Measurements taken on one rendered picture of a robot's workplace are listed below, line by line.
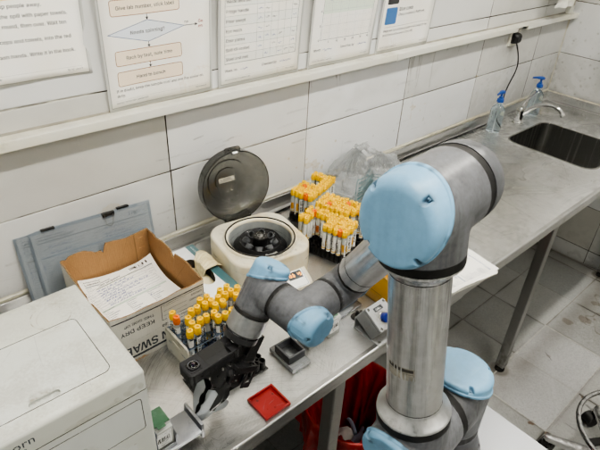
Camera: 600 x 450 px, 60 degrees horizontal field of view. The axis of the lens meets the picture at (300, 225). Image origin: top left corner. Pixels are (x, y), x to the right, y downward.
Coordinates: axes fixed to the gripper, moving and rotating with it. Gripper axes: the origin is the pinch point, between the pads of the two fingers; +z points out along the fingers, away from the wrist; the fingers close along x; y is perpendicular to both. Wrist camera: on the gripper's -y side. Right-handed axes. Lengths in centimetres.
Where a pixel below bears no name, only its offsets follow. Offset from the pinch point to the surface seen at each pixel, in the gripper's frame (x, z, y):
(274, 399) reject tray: -4.2, -4.6, 17.0
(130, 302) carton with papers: 37.6, -3.7, 3.3
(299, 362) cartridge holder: -0.6, -10.8, 25.5
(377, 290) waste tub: 3, -29, 51
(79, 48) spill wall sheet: 59, -56, -19
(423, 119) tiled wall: 60, -83, 126
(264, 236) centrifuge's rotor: 34, -28, 34
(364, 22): 59, -99, 64
